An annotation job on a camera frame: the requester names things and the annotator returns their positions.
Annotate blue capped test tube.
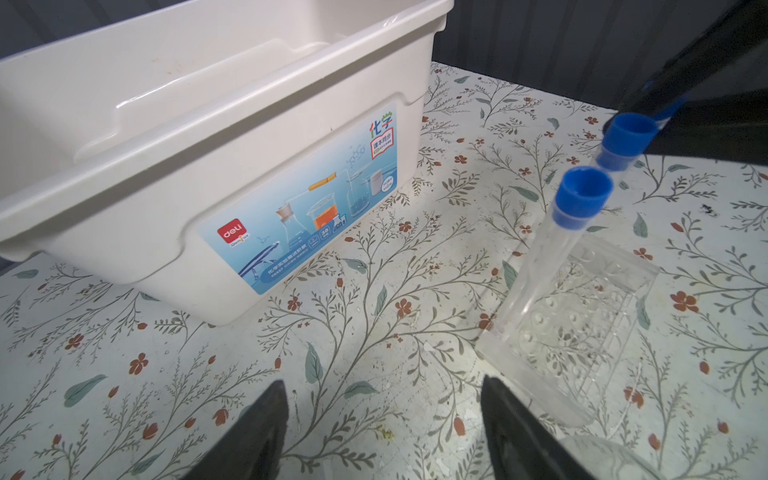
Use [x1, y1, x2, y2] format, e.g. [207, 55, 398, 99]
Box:
[592, 113, 659, 178]
[476, 166, 614, 360]

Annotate white plastic storage bin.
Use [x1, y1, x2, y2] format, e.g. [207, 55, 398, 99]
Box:
[1, 1, 452, 325]

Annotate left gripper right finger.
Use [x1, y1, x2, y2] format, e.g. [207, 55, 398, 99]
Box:
[481, 376, 593, 480]

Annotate clear test tube rack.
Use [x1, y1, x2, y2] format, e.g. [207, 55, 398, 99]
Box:
[476, 234, 660, 427]

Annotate clear glass flask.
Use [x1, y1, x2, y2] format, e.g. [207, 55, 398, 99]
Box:
[560, 435, 665, 480]

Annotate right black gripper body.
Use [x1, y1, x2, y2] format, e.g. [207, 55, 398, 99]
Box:
[603, 1, 767, 165]

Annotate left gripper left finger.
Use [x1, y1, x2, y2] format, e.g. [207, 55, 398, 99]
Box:
[183, 380, 289, 480]

